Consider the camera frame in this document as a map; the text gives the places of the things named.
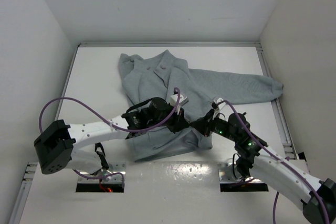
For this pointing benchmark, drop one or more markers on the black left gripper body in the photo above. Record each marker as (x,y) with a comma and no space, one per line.
(172,123)

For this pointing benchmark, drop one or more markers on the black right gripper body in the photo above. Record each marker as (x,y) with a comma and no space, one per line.
(220,126)

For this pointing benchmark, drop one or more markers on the grey zip jacket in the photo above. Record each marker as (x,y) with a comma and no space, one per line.
(158,76)

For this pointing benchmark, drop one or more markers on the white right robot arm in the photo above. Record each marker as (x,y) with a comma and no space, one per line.
(313,196)

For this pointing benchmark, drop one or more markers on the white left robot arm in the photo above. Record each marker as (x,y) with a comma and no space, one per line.
(79,146)

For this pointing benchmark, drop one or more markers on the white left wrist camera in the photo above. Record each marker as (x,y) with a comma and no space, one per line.
(178,101)

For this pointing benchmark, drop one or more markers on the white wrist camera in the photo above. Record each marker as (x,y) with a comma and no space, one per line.
(217,105)
(178,101)

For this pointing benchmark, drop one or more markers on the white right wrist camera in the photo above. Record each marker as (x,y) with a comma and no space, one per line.
(217,105)

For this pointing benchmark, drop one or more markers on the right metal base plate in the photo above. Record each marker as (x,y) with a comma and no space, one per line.
(228,174)

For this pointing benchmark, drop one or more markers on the metal base plate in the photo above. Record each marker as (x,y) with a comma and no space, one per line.
(228,174)
(119,169)

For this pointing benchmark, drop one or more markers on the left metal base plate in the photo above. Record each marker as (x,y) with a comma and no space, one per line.
(119,169)

